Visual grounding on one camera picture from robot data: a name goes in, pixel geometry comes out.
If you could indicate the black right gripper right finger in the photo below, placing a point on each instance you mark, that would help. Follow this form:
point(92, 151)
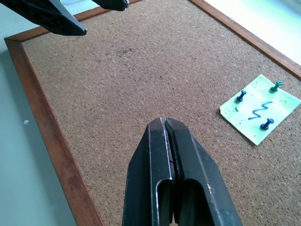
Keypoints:
point(200, 183)

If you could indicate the green push pin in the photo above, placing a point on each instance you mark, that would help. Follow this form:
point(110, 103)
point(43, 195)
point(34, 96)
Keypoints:
point(275, 86)

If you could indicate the light green paper note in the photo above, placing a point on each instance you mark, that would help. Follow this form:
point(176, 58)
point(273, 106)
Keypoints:
point(258, 110)

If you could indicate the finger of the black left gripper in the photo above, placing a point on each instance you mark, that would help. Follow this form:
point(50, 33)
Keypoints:
point(47, 16)
point(113, 4)

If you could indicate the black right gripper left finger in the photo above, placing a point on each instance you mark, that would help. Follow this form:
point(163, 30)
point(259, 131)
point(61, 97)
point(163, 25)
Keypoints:
point(143, 179)

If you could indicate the small white scrap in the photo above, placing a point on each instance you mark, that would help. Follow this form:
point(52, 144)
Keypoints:
point(26, 122)

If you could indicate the blue push pin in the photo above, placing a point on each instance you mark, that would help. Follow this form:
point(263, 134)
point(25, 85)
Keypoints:
point(266, 124)
point(241, 96)

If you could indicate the cork board with wooden frame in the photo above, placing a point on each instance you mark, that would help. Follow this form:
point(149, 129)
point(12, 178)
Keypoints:
point(131, 77)

